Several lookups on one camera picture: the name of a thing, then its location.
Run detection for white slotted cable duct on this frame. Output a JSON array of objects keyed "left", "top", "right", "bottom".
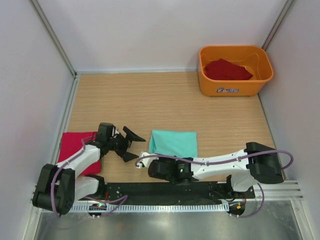
[{"left": 68, "top": 201, "right": 230, "bottom": 214}]

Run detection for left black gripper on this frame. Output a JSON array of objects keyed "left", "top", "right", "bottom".
[{"left": 106, "top": 127, "right": 145, "bottom": 162}]

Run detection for left aluminium corner post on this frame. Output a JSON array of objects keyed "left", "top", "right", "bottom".
[{"left": 31, "top": 0, "right": 78, "bottom": 77}]

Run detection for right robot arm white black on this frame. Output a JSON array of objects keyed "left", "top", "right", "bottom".
[{"left": 139, "top": 142, "right": 284, "bottom": 198}]

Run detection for orange plastic bin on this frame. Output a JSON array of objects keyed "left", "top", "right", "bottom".
[{"left": 198, "top": 45, "right": 274, "bottom": 97}]

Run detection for dark red t shirt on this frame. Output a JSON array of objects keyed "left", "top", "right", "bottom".
[{"left": 204, "top": 59, "right": 253, "bottom": 81}]

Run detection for aluminium frame rail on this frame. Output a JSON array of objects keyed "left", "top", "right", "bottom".
[{"left": 29, "top": 179, "right": 305, "bottom": 203}]

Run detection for teal t shirt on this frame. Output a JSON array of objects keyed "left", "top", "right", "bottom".
[{"left": 148, "top": 130, "right": 198, "bottom": 158}]

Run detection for folded magenta t shirt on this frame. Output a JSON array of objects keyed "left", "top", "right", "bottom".
[{"left": 57, "top": 132, "right": 102, "bottom": 176}]

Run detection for aluminium corner post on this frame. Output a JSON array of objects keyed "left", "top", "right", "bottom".
[
  {"left": 261, "top": 0, "right": 297, "bottom": 51},
  {"left": 31, "top": 0, "right": 78, "bottom": 77}
]

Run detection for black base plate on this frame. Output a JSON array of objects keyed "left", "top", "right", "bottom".
[{"left": 91, "top": 181, "right": 256, "bottom": 206}]

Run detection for right aluminium corner post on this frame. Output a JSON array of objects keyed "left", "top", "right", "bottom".
[{"left": 261, "top": 0, "right": 297, "bottom": 51}]

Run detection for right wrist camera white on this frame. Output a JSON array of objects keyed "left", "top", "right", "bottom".
[{"left": 135, "top": 152, "right": 159, "bottom": 169}]

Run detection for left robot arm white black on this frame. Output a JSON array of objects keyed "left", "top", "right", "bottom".
[{"left": 31, "top": 122, "right": 145, "bottom": 217}]

